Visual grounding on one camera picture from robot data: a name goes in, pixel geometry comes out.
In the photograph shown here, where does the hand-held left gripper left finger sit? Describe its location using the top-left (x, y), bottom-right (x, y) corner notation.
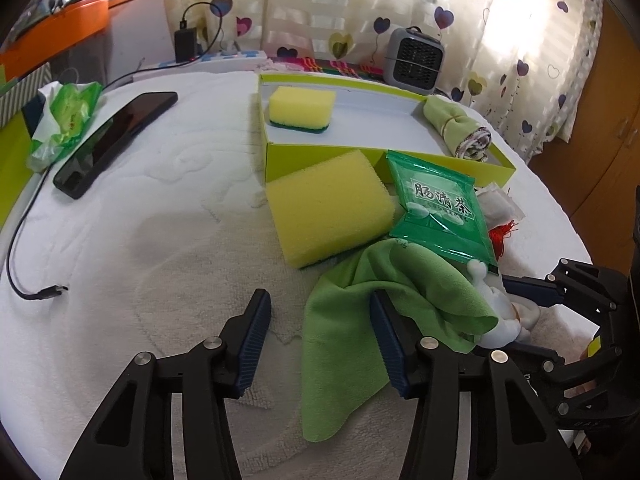
top-left (59, 288), bottom-right (272, 480)

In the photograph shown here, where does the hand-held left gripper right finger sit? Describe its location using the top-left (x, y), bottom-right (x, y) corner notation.
top-left (368, 290), bottom-right (583, 480)

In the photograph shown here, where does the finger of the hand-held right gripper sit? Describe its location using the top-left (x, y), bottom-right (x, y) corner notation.
top-left (480, 342), bottom-right (626, 411)
top-left (501, 258), bottom-right (626, 321)

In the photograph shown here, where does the white sock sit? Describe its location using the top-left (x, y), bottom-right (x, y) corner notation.
top-left (467, 259), bottom-right (543, 351)

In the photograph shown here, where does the green microfiber cloth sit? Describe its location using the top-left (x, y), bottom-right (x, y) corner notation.
top-left (301, 237), bottom-right (500, 443)

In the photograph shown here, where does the white sachet with orange tassel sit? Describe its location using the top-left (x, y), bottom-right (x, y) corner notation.
top-left (474, 184), bottom-right (527, 262)

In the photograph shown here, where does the green tea packet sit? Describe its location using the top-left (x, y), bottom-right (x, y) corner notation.
top-left (385, 150), bottom-right (501, 268)

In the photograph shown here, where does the large yellow sponge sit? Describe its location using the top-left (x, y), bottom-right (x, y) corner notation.
top-left (265, 149), bottom-right (397, 269)

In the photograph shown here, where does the lime green cardboard box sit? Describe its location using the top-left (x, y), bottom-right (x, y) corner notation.
top-left (257, 72), bottom-right (517, 187)

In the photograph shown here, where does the rolled pale green cloth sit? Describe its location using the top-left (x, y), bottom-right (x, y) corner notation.
top-left (422, 96), bottom-right (493, 162)

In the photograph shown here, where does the wooden wardrobe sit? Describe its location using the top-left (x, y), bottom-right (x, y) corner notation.
top-left (530, 0), bottom-right (640, 271)

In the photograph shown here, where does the small yellow scrub sponge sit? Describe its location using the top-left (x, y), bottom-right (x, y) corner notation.
top-left (265, 86), bottom-right (335, 134)

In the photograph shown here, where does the black smartphone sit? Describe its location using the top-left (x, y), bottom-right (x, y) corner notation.
top-left (53, 91), bottom-right (179, 200)

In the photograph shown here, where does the grey fan heater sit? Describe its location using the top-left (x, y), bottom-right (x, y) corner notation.
top-left (384, 26), bottom-right (447, 95)

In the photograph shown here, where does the white blue power strip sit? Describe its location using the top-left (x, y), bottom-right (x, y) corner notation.
top-left (145, 50), bottom-right (268, 73)

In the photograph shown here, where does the green wet wipes packet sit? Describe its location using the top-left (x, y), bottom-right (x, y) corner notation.
top-left (27, 81), bottom-right (104, 173)

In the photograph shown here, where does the striped lime gift box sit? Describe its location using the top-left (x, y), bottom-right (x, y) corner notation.
top-left (0, 62), bottom-right (53, 233)

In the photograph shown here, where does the black power adapter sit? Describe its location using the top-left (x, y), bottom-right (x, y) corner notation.
top-left (174, 20), bottom-right (200, 63)

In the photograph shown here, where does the heart print curtain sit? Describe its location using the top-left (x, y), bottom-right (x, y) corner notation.
top-left (165, 0), bottom-right (606, 161)

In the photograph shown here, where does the orange shelf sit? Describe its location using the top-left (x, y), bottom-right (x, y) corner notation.
top-left (0, 0), bottom-right (111, 81)

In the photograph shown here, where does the black charging cable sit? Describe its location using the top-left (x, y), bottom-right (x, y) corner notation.
top-left (4, 1), bottom-right (224, 302)

